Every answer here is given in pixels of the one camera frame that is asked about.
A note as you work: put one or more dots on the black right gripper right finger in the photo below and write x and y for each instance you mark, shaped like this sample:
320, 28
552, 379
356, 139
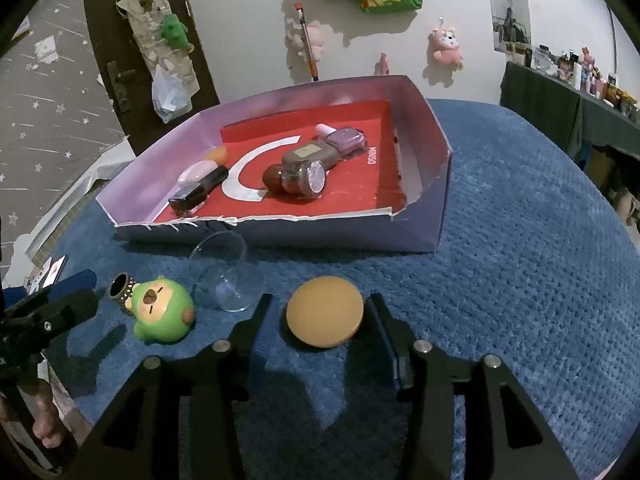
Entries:
506, 437

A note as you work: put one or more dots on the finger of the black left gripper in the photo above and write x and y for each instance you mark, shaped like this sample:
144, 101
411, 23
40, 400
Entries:
12, 296
29, 326

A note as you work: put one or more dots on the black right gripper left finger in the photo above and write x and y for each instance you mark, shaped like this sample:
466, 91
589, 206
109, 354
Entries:
175, 419

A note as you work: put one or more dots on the black gel polish bottle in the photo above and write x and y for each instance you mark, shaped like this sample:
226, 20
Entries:
194, 195

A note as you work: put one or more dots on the lilac earbuds case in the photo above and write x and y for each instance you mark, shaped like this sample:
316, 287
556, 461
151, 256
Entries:
196, 172

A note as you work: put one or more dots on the orange round sponge puff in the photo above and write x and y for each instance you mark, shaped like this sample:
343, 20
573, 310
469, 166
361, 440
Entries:
218, 155

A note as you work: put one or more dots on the dark red round bottle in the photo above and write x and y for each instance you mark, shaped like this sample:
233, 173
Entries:
305, 180

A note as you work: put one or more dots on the lilac nail polish bottle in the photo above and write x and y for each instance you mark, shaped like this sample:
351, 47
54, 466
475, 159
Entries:
346, 140

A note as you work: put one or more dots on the person's left hand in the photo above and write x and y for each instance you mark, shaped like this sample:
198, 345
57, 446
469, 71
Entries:
49, 428

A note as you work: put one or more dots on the smartphone with lit screen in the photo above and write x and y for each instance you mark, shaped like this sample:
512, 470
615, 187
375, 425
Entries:
47, 275

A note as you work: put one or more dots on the green capybara toy figure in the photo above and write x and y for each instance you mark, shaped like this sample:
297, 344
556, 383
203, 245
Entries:
163, 309

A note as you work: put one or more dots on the clear plastic cup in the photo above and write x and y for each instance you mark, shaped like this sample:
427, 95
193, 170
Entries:
220, 274

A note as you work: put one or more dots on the white plastic bag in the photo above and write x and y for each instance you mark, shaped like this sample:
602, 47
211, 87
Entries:
169, 97

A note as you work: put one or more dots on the hanging organizer on door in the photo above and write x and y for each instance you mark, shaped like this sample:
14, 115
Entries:
144, 18

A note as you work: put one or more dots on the purple cardboard tray box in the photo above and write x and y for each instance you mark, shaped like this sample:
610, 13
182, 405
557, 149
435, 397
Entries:
135, 198

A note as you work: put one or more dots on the green plush on door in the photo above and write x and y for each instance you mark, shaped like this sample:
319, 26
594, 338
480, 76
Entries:
174, 33

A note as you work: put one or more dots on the dark green clothed table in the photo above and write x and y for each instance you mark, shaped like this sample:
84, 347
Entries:
568, 117

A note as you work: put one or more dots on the pink plush toy left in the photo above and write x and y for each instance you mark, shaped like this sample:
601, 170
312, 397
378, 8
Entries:
316, 34

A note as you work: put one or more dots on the pink plush toy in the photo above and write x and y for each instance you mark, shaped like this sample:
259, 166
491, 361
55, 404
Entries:
446, 48
316, 34

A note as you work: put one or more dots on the pink plush toy right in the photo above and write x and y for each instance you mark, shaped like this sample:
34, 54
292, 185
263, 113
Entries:
446, 48

